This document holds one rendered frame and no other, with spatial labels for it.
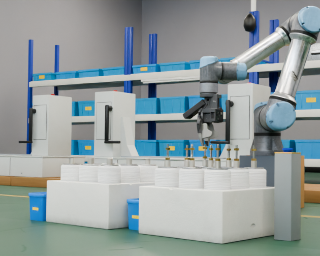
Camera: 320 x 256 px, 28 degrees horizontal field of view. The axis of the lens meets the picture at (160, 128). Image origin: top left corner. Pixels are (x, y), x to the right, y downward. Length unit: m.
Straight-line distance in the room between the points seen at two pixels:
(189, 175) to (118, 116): 2.94
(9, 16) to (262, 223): 8.34
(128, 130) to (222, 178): 3.05
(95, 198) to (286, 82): 0.91
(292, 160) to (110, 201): 0.74
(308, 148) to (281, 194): 4.75
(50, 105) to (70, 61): 5.63
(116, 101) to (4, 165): 1.31
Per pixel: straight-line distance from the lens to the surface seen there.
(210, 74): 2.60
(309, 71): 7.73
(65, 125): 5.79
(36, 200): 2.90
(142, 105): 8.20
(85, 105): 8.79
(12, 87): 10.26
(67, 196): 2.74
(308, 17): 2.72
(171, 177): 2.39
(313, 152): 7.06
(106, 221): 2.57
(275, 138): 2.77
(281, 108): 2.63
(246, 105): 4.51
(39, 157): 5.60
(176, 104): 7.90
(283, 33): 2.84
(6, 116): 10.16
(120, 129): 5.23
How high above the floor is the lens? 0.31
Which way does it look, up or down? 2 degrees up
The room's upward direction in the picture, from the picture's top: 1 degrees clockwise
